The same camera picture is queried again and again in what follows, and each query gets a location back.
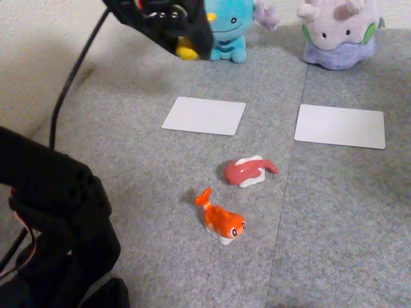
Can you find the blue Wooper plush toy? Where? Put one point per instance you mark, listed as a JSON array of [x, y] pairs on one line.
[[229, 29]]

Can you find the orange shrimp sushi toy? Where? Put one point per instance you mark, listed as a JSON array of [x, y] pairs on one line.
[[221, 219]]

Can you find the white rectangular card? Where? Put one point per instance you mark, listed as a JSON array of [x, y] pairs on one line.
[[340, 126], [205, 115]]

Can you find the yellow egg sushi toy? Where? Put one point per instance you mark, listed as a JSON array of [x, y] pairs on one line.
[[186, 51]]

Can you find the red tuna sushi toy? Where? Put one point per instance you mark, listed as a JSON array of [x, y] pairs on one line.
[[241, 171]]

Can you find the purple Goomy plush toy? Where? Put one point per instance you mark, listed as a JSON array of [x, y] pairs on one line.
[[340, 35]]

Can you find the grey carpet tile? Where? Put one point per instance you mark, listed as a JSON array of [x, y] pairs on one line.
[[180, 256], [346, 240]]

